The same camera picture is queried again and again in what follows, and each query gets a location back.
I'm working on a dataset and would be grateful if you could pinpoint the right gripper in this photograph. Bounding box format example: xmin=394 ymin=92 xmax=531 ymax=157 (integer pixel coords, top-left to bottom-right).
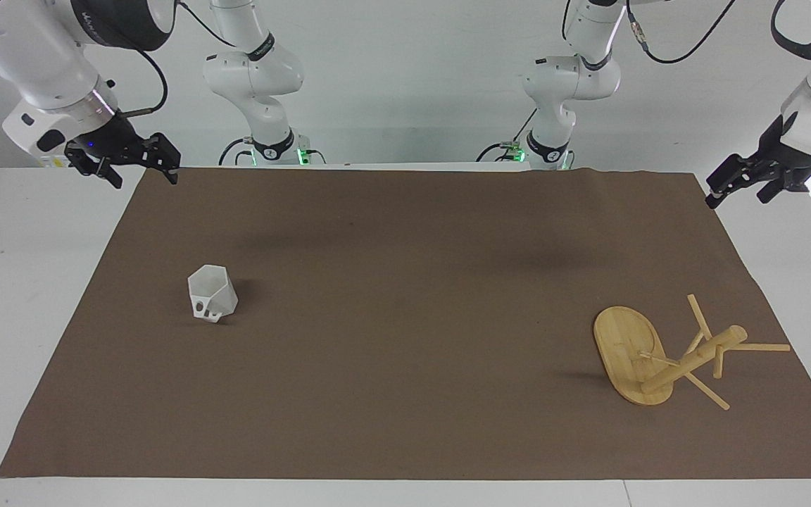
xmin=65 ymin=111 xmax=182 ymax=190

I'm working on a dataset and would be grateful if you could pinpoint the white faceted cup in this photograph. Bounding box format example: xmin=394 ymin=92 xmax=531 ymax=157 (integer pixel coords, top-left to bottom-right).
xmin=187 ymin=264 xmax=239 ymax=324

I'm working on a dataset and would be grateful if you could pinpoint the wooden cup rack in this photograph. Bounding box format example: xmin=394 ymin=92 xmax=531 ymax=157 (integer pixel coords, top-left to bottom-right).
xmin=593 ymin=293 xmax=792 ymax=412

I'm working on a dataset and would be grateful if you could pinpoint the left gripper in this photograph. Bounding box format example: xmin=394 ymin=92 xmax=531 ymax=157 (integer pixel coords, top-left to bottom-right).
xmin=704 ymin=113 xmax=811 ymax=210

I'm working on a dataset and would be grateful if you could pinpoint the black cable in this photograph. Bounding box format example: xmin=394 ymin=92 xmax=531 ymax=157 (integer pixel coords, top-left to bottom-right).
xmin=218 ymin=138 xmax=256 ymax=168
xmin=176 ymin=0 xmax=236 ymax=49
xmin=477 ymin=106 xmax=540 ymax=163
xmin=111 ymin=39 xmax=169 ymax=117
xmin=625 ymin=0 xmax=738 ymax=65

